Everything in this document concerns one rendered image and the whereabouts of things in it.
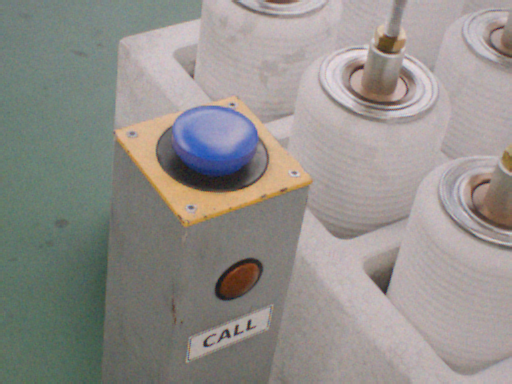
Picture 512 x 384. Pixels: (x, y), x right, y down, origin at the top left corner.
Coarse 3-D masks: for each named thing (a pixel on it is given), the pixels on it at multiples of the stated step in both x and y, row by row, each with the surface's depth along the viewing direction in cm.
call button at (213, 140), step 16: (192, 112) 53; (208, 112) 53; (224, 112) 53; (240, 112) 53; (176, 128) 52; (192, 128) 52; (208, 128) 52; (224, 128) 52; (240, 128) 52; (256, 128) 53; (176, 144) 51; (192, 144) 51; (208, 144) 51; (224, 144) 51; (240, 144) 51; (256, 144) 52; (192, 160) 51; (208, 160) 51; (224, 160) 51; (240, 160) 51
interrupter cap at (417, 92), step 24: (360, 48) 72; (336, 72) 70; (360, 72) 70; (408, 72) 71; (336, 96) 68; (360, 96) 68; (384, 96) 69; (408, 96) 69; (432, 96) 69; (384, 120) 67; (408, 120) 67
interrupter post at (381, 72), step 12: (372, 48) 67; (372, 60) 68; (384, 60) 67; (396, 60) 67; (372, 72) 68; (384, 72) 68; (396, 72) 68; (372, 84) 68; (384, 84) 68; (396, 84) 69
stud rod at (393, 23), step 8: (392, 0) 65; (400, 0) 65; (392, 8) 66; (400, 8) 65; (392, 16) 66; (400, 16) 66; (392, 24) 66; (400, 24) 66; (384, 32) 67; (392, 32) 66
